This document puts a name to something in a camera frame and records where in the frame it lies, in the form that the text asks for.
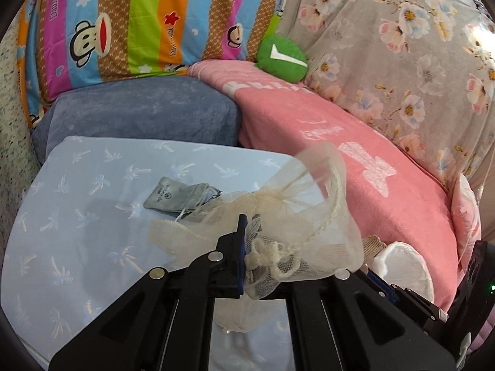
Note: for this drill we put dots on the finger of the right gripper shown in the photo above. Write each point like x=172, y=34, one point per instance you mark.
x=412, y=304

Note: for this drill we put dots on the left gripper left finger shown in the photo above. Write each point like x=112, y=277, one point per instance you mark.
x=164, y=320

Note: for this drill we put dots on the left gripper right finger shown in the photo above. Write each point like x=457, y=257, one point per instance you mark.
x=345, y=324

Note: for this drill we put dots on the beige mesh tulle bag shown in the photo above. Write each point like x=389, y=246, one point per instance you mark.
x=298, y=228

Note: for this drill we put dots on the white lined trash bin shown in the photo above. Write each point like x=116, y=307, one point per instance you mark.
x=400, y=264

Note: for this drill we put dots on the pink blanket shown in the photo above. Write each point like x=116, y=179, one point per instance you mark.
x=387, y=193

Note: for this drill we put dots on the grey small pouch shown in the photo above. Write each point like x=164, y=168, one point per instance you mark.
x=174, y=197

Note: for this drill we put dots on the speckled white bed sheet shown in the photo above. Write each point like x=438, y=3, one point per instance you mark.
x=19, y=164

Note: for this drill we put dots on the blue-grey velvet pillow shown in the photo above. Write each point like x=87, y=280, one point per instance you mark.
x=176, y=108

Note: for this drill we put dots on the grey floral quilt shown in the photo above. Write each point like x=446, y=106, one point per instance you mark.
x=420, y=72

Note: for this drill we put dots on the green plush check cushion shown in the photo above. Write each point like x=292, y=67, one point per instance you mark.
x=282, y=58

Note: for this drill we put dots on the colourful striped monkey pillow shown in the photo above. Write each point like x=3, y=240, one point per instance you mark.
x=68, y=44

